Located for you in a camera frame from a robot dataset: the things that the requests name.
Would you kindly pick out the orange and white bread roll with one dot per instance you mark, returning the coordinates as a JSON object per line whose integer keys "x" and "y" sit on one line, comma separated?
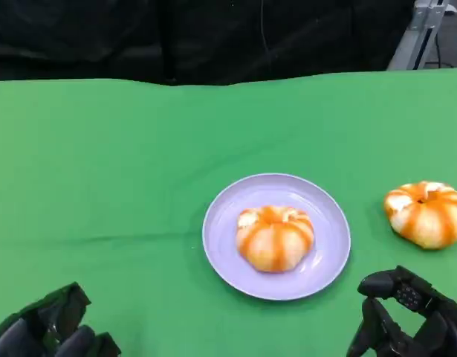
{"x": 274, "y": 241}
{"x": 428, "y": 219}

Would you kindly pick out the green cloth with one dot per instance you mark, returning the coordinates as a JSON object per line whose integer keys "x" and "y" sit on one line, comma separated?
{"x": 139, "y": 148}

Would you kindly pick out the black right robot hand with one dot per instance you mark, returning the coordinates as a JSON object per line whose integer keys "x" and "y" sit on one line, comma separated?
{"x": 443, "y": 327}

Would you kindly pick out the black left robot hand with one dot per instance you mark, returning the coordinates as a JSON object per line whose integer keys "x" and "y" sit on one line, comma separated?
{"x": 35, "y": 327}

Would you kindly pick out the lilac plate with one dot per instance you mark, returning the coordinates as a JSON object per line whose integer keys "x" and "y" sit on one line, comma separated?
{"x": 220, "y": 230}

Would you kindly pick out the black backdrop curtain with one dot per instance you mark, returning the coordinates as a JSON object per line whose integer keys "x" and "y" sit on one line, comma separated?
{"x": 176, "y": 37}

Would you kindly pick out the grey metal frame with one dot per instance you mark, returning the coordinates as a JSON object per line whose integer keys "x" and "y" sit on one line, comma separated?
{"x": 417, "y": 37}

